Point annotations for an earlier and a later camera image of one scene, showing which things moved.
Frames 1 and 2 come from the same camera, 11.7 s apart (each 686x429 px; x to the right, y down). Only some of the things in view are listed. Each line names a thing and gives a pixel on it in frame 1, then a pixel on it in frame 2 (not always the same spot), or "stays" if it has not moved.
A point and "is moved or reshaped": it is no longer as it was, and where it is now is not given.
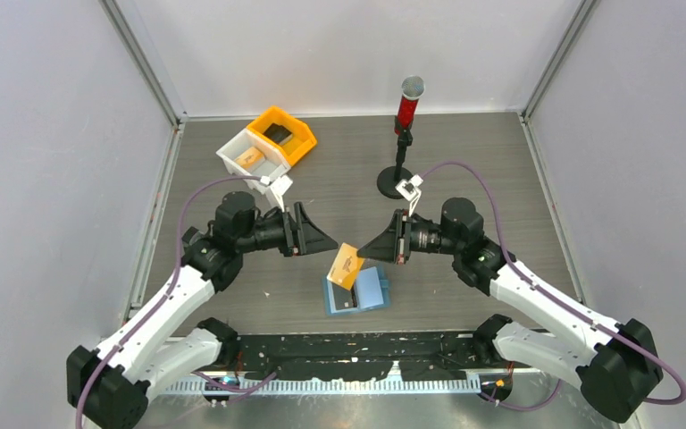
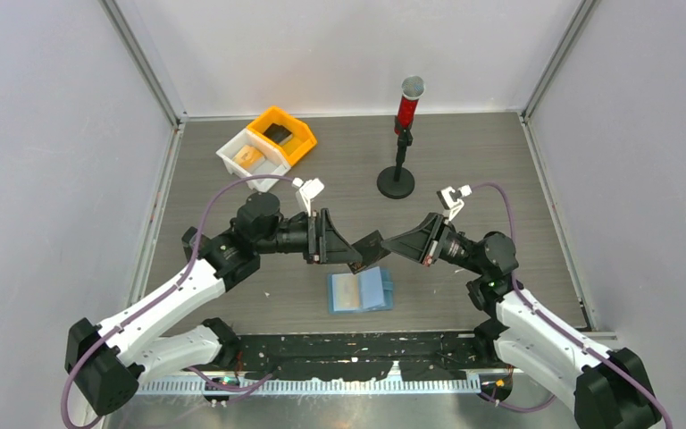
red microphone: [413, 88] stays
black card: [276, 133] stays
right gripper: [391, 246] to [429, 238]
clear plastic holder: [191, 235] stays
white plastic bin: [246, 155] stays
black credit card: [344, 298] is moved or reshaped
